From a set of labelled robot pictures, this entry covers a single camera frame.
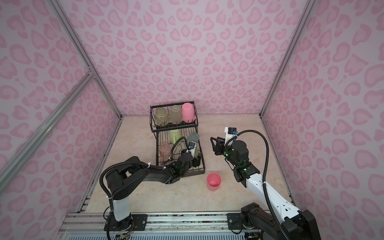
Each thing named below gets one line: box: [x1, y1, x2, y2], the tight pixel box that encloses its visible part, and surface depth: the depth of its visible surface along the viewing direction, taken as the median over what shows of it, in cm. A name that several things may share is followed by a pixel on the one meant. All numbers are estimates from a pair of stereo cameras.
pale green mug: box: [169, 129, 182, 145], surface depth 96 cm
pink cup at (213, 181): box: [206, 172, 222, 192], surface depth 87 cm
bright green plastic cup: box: [154, 107, 169, 127], surface depth 86 cm
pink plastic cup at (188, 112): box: [182, 102, 196, 123], surface depth 87 cm
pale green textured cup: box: [170, 105, 183, 125], surface depth 88 cm
